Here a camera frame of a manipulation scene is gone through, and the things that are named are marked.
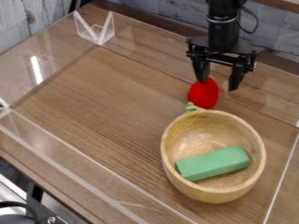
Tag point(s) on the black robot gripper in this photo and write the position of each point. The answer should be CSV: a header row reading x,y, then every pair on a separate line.
x,y
203,55

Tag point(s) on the red plush fruit green stem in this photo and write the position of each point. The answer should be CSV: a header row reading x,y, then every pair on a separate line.
x,y
203,95

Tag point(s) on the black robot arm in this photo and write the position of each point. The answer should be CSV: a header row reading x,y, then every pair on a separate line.
x,y
223,18

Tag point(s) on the round wooden bowl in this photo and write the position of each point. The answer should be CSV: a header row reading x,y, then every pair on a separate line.
x,y
199,132

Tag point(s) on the green rectangular block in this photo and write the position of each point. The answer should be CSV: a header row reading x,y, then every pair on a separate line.
x,y
212,164

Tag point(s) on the clear acrylic tray walls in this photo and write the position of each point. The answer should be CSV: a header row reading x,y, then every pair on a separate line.
x,y
85,109

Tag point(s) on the black table leg frame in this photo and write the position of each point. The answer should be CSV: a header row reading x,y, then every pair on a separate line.
x,y
50,211

